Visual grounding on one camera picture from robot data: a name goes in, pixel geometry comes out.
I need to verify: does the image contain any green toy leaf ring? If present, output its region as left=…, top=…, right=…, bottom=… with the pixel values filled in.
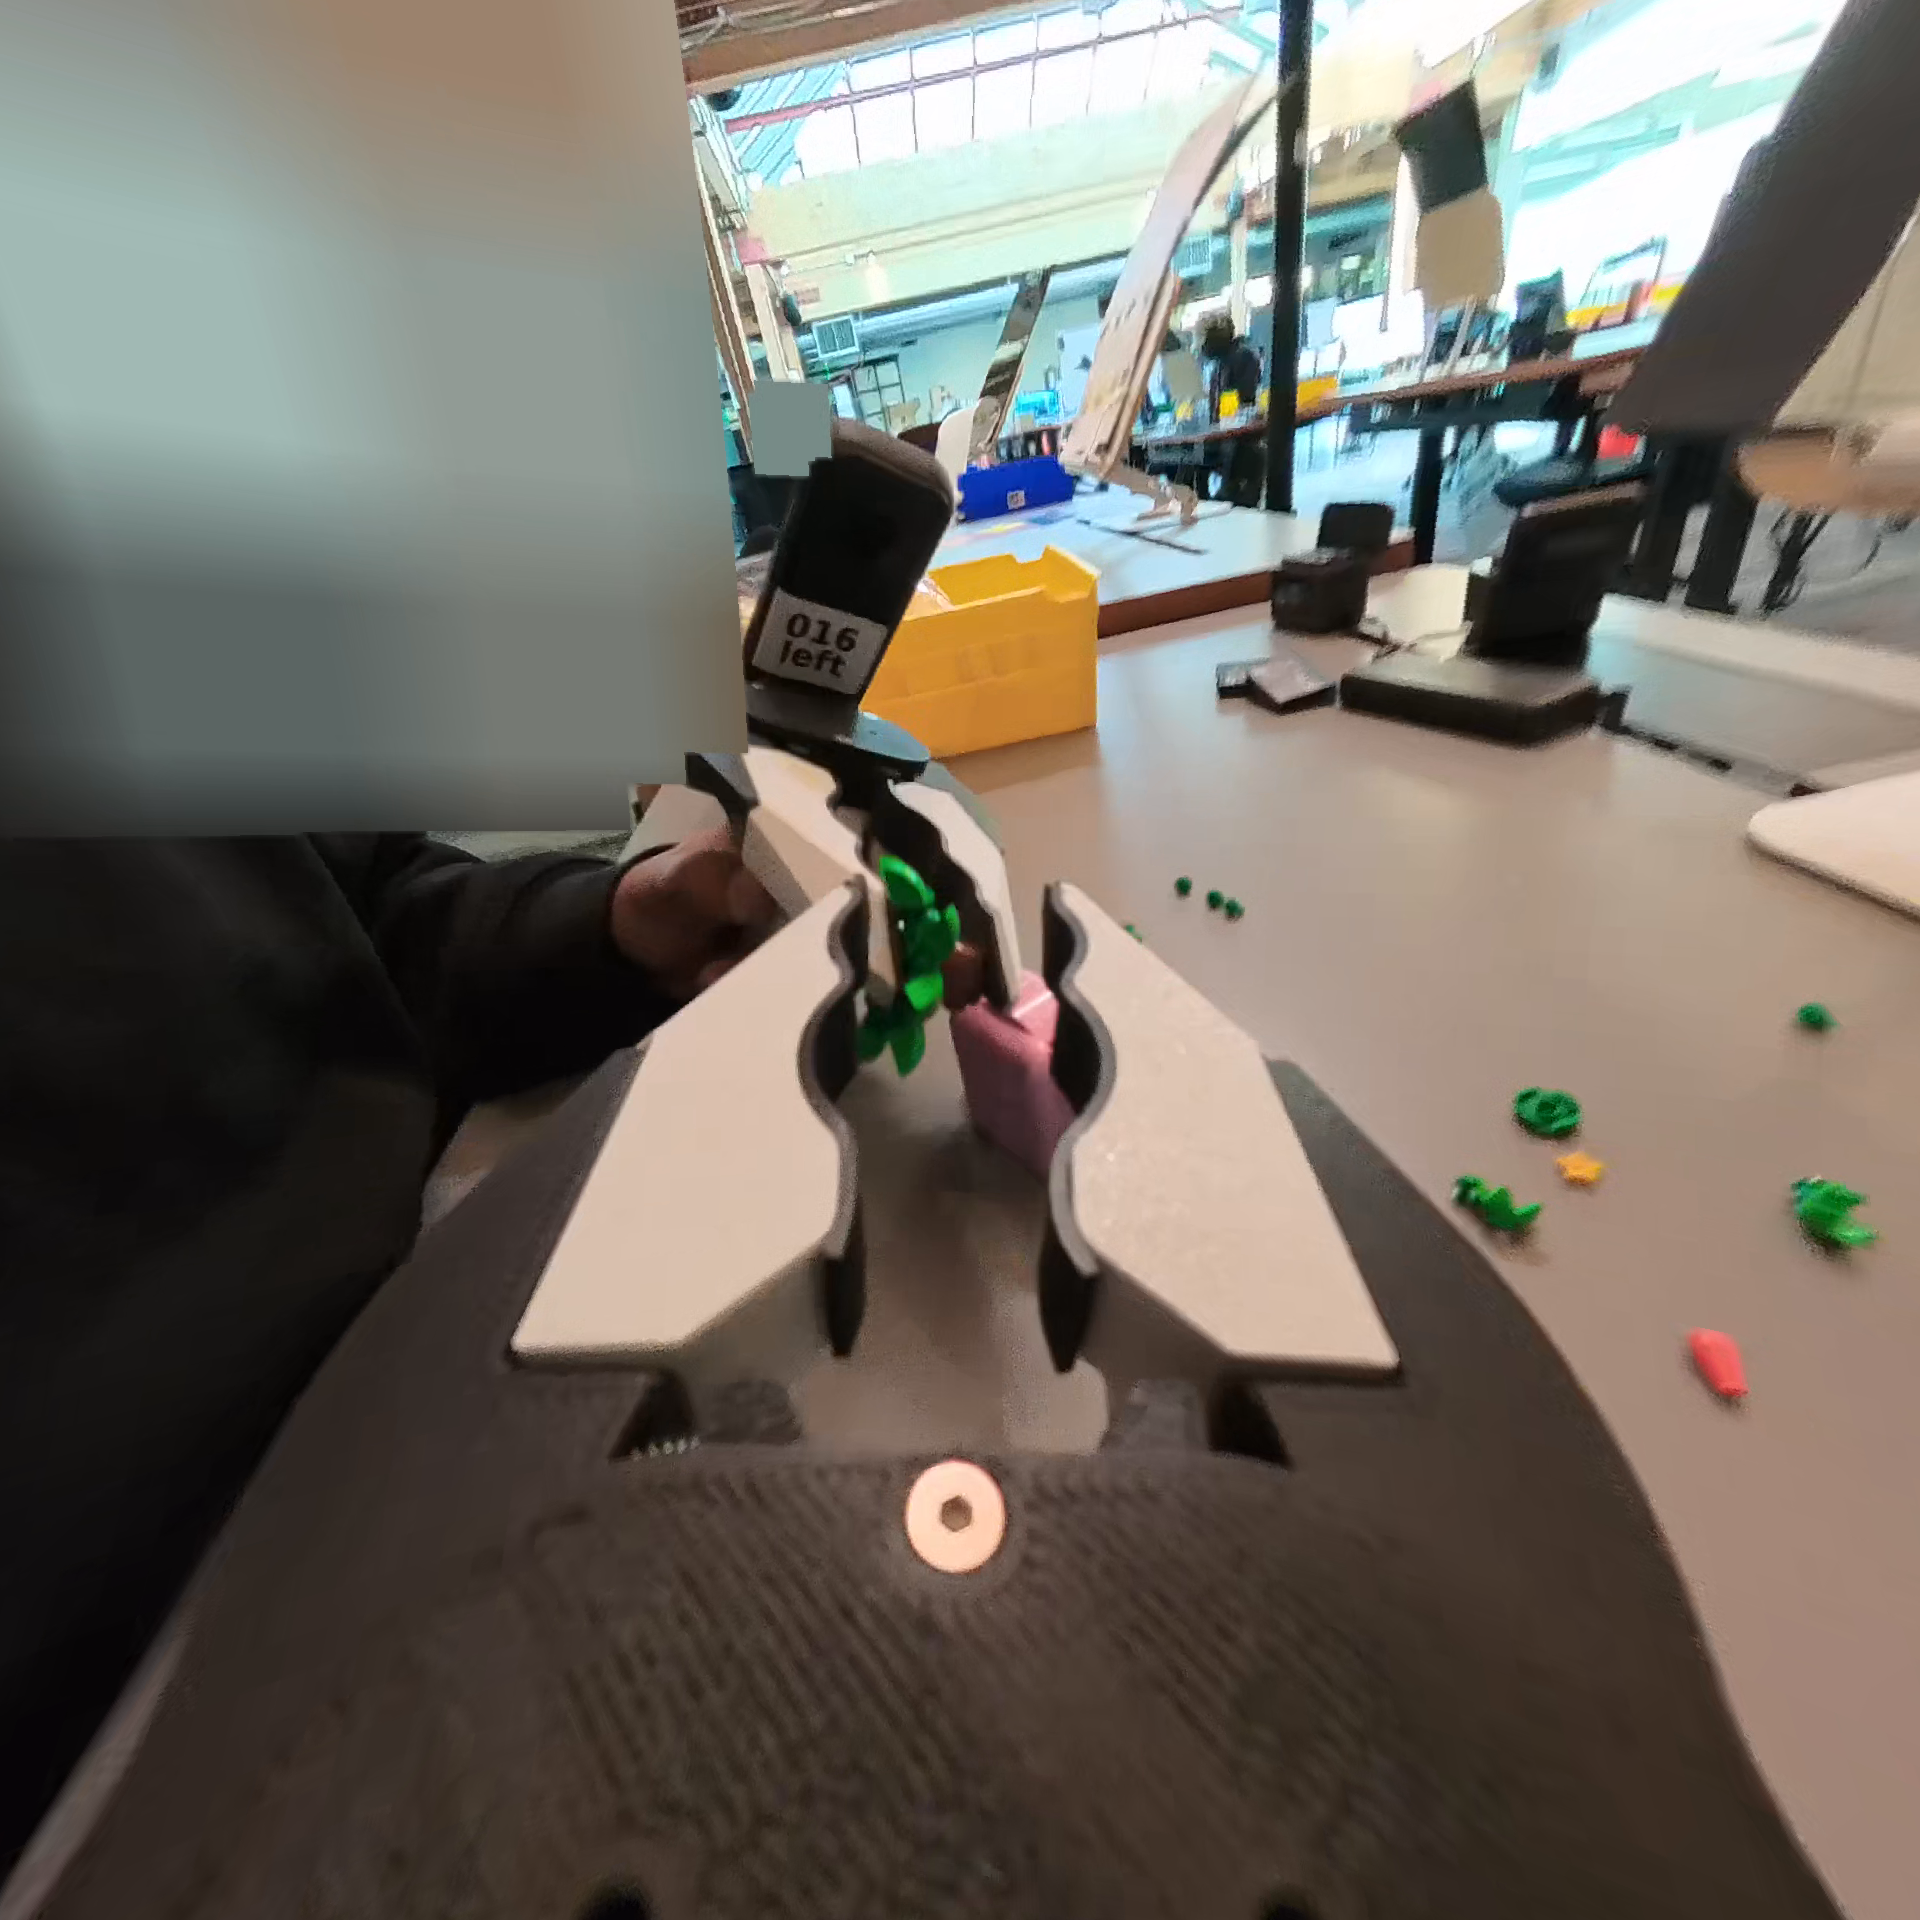
left=858, top=852, right=967, bottom=1080

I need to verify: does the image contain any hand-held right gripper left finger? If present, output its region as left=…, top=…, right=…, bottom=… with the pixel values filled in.
left=510, top=876, right=881, bottom=1373

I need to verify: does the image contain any yellow storage bin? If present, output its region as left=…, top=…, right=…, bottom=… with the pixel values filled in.
left=863, top=541, right=1104, bottom=760

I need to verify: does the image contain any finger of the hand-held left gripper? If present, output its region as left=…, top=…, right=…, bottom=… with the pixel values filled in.
left=882, top=780, right=1041, bottom=1007
left=685, top=744, right=889, bottom=920

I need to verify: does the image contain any blue storage bin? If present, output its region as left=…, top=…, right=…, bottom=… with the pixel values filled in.
left=955, top=456, right=1086, bottom=524

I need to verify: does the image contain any person's left forearm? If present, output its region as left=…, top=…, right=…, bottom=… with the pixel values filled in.
left=285, top=828, right=670, bottom=1142

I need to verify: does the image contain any black box device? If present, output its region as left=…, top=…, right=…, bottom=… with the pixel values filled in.
left=1273, top=501, right=1399, bottom=635

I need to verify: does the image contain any pale rounded board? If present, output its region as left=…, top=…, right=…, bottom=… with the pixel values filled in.
left=1745, top=771, right=1920, bottom=920

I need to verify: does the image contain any person's left hand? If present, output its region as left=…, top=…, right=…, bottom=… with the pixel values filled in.
left=615, top=831, right=801, bottom=1002

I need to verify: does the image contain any pink toy box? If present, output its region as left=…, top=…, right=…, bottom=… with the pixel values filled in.
left=952, top=972, right=1086, bottom=1180

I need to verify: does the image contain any long wooden workbench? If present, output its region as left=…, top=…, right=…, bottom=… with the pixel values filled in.
left=1124, top=322, right=1669, bottom=572

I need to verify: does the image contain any black steel post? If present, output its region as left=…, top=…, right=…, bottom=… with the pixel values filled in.
left=1264, top=0, right=1320, bottom=515

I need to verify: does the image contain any person's black jacket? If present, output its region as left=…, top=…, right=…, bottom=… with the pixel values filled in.
left=0, top=828, right=632, bottom=1802

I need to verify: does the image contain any grey tilted panel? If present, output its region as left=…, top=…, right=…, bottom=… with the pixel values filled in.
left=1604, top=0, right=1920, bottom=520

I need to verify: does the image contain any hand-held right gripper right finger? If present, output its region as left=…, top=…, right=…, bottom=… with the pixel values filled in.
left=1038, top=880, right=1405, bottom=1381

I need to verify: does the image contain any leaning wooden board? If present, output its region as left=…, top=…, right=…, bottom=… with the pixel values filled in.
left=1057, top=66, right=1278, bottom=498

